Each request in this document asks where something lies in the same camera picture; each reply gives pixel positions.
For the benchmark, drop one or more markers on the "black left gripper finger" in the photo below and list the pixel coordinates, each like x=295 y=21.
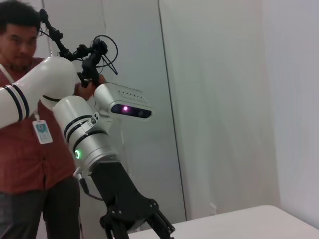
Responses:
x=114 y=229
x=163 y=226

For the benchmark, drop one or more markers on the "white id badge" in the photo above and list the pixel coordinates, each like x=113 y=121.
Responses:
x=43 y=132

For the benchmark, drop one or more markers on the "person's hand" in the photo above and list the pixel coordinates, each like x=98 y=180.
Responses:
x=86 y=91

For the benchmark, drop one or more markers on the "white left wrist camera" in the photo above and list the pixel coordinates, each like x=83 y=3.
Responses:
x=119 y=99

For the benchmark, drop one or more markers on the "person in red shirt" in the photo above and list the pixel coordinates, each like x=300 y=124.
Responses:
x=25 y=161

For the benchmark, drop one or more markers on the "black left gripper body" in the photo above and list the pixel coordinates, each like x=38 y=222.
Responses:
x=119 y=189

